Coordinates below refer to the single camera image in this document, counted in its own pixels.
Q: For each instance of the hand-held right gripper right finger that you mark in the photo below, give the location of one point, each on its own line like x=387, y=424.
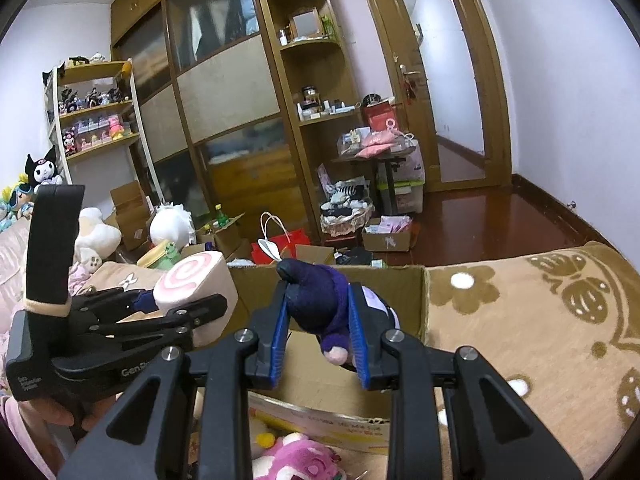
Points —
x=360, y=345

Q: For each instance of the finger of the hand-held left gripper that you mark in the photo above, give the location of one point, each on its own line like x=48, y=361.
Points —
x=142, y=302
x=200, y=312

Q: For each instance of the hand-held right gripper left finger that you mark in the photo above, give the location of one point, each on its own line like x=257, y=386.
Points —
x=277, y=345

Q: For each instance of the pink swirl roll plush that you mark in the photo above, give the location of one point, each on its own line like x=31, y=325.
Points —
x=192, y=275

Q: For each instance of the cardboard box with yellow print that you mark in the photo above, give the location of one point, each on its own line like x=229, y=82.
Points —
x=320, y=380

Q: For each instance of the dark purple plush toy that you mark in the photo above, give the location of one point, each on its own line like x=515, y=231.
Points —
x=320, y=300

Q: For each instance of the pink bear plush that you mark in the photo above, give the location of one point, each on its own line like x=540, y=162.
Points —
x=300, y=460

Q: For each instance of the person's left forearm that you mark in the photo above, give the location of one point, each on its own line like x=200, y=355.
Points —
x=25, y=452

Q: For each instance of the person's left hand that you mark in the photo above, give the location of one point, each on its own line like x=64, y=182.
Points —
x=45, y=415

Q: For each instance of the green frog plush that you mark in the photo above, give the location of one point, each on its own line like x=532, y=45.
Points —
x=165, y=255

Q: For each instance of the white and orange cat plush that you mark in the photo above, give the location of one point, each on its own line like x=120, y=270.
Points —
x=97, y=240

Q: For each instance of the cardboard box with bottles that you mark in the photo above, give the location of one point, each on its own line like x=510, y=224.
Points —
x=225, y=237

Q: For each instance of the white spiky round plush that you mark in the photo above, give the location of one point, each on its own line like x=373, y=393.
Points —
x=170, y=225

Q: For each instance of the open brown cardboard box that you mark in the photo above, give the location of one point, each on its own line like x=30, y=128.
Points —
x=130, y=215

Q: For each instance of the pink bedding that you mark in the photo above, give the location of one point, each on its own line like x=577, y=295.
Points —
x=15, y=270

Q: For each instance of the small flat cardboard box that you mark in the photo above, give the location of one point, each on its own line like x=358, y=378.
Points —
x=315, y=254

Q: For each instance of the green bottle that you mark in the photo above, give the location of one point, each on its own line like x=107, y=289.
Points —
x=221, y=216

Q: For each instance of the red gift bag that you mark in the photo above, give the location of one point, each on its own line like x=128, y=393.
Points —
x=290, y=245

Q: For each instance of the cardboard box of pink packets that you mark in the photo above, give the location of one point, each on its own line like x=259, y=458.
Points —
x=387, y=240

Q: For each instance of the lace-trimmed basket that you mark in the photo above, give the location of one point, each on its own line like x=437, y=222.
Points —
x=345, y=222

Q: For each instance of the black and white striped cloth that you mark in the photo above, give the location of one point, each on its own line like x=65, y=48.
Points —
x=347, y=192

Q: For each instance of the black and white plush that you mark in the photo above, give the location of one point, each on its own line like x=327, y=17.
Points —
x=44, y=170

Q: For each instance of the brown flower blanket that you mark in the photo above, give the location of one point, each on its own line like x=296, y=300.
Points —
x=525, y=320

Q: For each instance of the clear storage bin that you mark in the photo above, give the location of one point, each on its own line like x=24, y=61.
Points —
x=407, y=185

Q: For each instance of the small dark table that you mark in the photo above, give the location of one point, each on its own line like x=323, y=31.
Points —
x=370, y=161

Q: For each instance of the clear desk organizer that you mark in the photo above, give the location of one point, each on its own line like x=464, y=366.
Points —
x=350, y=142

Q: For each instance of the pink packets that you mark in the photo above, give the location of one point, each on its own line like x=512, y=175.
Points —
x=380, y=142

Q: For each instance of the yellow toy shelf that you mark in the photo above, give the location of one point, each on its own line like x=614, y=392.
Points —
x=100, y=100

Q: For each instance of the row of small figurines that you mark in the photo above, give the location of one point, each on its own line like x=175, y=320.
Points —
x=90, y=97

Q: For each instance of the red box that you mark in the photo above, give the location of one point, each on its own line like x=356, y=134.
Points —
x=380, y=117

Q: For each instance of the wooden wardrobe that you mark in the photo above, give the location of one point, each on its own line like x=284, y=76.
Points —
x=225, y=85

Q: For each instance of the wooden corner shelf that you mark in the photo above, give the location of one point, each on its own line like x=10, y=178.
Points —
x=320, y=80

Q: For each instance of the wooden door with glass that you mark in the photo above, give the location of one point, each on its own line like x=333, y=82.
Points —
x=450, y=85

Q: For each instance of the wooden picture frame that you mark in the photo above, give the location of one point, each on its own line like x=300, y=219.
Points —
x=305, y=22

